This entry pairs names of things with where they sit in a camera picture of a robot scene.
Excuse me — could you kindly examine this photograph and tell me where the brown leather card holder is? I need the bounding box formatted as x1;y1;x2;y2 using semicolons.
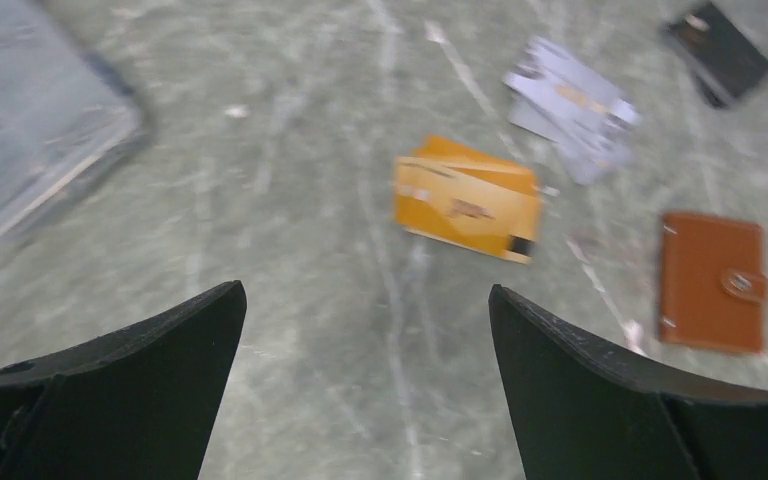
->
658;210;768;354

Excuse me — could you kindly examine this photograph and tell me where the black card wallet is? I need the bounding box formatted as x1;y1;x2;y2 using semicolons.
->
660;1;768;109

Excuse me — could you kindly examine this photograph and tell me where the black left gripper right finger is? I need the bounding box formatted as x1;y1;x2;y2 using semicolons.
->
488;284;768;479

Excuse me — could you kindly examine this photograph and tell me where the gold card stack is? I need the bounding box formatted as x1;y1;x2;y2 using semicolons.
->
412;135;537;196

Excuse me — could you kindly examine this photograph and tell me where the clear plastic parts box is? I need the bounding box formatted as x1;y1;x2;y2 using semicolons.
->
0;1;146;240

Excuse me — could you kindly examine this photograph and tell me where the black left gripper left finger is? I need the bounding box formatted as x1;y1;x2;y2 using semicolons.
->
0;281;247;479

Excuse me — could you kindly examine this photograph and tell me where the gold VIP card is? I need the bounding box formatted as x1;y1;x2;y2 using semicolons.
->
393;157;540;263

